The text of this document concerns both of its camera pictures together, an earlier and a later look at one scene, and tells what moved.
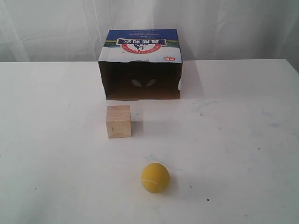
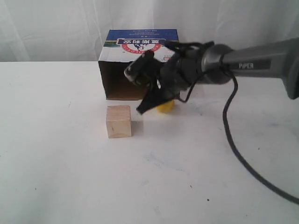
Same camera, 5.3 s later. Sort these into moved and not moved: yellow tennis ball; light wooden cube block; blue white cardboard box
Moved: yellow tennis ball
Not moved: light wooden cube block; blue white cardboard box
